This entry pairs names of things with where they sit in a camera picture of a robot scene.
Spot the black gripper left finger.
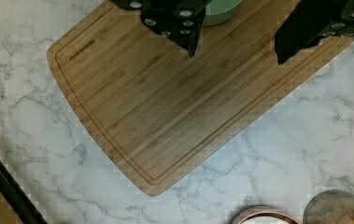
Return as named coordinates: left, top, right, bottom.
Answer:
left=111, top=0, right=212, bottom=58

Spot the bamboo cutting board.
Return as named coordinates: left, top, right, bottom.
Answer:
left=47, top=0, right=350, bottom=196

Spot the green ceramic bowl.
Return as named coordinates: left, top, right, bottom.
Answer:
left=204, top=0, right=244, bottom=26

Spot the pink rimmed bowl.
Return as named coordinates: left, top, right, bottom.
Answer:
left=232, top=205, right=302, bottom=224

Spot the clear cereal jar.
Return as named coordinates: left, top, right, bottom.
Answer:
left=303, top=189, right=354, bottom=224

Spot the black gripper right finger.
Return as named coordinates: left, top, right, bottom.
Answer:
left=275, top=0, right=354, bottom=64

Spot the wooden drawer cabinet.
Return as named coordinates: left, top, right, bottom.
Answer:
left=0, top=133, right=49, bottom=224

